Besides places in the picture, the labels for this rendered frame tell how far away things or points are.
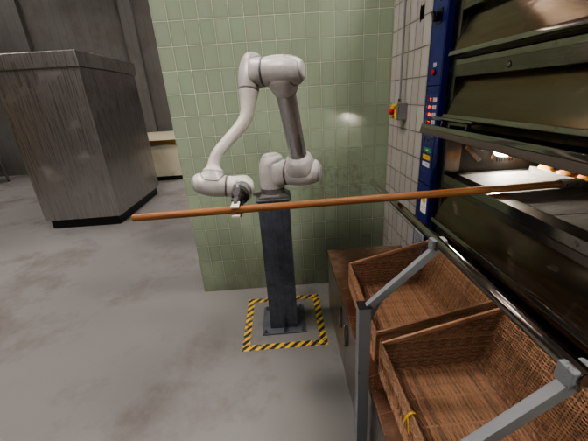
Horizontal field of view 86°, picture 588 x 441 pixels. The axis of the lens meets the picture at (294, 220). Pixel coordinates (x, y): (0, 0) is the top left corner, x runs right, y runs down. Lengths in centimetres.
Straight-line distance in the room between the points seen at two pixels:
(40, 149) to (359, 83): 425
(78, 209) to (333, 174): 392
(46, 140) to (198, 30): 329
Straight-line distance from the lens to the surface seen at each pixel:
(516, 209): 136
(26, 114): 540
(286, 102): 167
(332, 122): 248
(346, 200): 126
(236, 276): 289
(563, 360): 71
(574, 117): 117
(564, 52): 125
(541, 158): 104
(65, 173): 533
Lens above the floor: 160
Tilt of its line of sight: 22 degrees down
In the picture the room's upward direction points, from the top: 4 degrees counter-clockwise
